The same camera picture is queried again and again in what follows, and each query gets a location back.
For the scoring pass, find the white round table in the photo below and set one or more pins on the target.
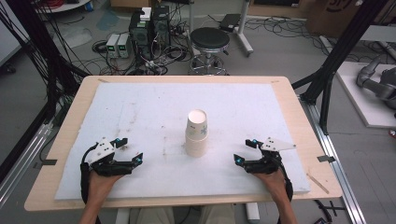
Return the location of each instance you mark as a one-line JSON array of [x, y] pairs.
[[67, 6]]

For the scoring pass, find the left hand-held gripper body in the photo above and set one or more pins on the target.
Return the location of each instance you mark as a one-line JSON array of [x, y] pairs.
[[104, 155]]

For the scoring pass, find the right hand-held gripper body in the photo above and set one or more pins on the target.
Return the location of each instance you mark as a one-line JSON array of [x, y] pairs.
[[267, 157]]

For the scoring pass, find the stack of white paper cups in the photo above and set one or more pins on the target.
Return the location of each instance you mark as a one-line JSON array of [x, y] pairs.
[[196, 148]]

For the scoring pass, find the person's right hand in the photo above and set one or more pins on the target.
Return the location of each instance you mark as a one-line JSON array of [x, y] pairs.
[[274, 185]]

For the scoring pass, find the grey bench power supply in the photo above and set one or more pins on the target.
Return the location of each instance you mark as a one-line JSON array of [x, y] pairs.
[[124, 46], [112, 46]]

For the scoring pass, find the black clamps on floor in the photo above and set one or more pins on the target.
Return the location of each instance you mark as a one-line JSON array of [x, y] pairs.
[[325, 213]]

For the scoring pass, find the white metal stand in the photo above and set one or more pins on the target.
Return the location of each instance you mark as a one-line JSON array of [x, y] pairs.
[[243, 31]]

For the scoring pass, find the brown cardboard box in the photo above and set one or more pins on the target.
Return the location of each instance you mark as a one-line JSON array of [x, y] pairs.
[[323, 15]]

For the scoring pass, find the person's right leg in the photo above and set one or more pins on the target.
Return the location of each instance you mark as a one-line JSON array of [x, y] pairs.
[[218, 215]]

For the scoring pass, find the person's leg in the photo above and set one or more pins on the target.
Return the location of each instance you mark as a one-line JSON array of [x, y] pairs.
[[152, 216], [218, 215]]

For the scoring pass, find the black tape piece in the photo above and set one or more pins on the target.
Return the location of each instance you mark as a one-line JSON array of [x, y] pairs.
[[46, 162], [326, 158]]

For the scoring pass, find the small white box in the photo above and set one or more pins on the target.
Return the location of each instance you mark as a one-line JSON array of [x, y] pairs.
[[145, 14]]

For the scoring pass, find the white platform board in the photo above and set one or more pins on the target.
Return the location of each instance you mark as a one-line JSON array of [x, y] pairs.
[[361, 99]]

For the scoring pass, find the black round stool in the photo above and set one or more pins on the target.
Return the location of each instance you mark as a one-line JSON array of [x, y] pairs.
[[209, 39]]

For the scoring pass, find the white table leg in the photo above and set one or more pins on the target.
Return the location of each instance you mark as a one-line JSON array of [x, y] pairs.
[[123, 216], [252, 213]]

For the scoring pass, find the black computer tower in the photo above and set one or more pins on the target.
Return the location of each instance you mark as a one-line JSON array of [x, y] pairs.
[[140, 37], [161, 26]]

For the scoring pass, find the person's left leg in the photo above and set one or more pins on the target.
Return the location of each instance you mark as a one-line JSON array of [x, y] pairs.
[[152, 216]]

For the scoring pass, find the flat black device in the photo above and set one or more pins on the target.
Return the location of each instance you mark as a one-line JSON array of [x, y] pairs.
[[229, 22]]

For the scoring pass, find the white foam mat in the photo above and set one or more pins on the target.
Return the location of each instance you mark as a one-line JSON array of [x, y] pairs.
[[155, 102]]

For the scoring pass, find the person's left hand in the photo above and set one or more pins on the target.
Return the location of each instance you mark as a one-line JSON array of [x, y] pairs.
[[101, 185]]

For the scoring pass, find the aluminium floor rail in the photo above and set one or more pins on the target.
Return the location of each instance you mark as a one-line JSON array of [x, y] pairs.
[[28, 155], [333, 149]]

